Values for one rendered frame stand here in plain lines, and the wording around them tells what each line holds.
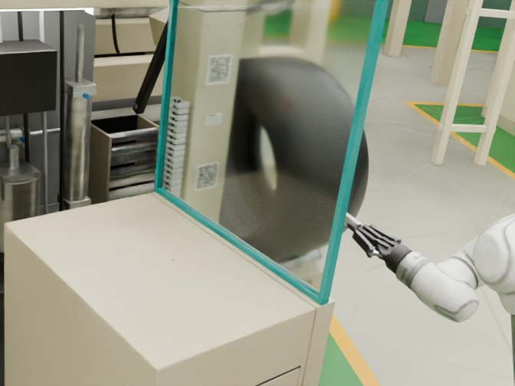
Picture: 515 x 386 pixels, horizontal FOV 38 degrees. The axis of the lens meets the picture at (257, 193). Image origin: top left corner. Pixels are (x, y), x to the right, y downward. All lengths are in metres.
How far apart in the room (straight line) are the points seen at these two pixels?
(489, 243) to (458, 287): 0.57
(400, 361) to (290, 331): 2.25
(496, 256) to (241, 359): 0.46
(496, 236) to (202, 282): 0.53
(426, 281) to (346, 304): 2.01
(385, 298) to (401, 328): 0.28
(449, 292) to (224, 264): 0.65
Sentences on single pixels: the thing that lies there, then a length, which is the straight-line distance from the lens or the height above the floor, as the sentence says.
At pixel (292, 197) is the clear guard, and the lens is 1.40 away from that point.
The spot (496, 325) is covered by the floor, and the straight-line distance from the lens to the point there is 4.10.
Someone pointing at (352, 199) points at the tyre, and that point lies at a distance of 2.11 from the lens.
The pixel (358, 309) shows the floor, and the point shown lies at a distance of 3.90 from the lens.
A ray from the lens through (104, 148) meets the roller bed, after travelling 2.30.
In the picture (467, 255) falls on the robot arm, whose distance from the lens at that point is 1.98.
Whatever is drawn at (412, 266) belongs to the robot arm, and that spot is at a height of 1.12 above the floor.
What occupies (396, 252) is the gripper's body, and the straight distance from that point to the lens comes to 1.99.
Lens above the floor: 1.99
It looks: 24 degrees down
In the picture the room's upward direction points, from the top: 8 degrees clockwise
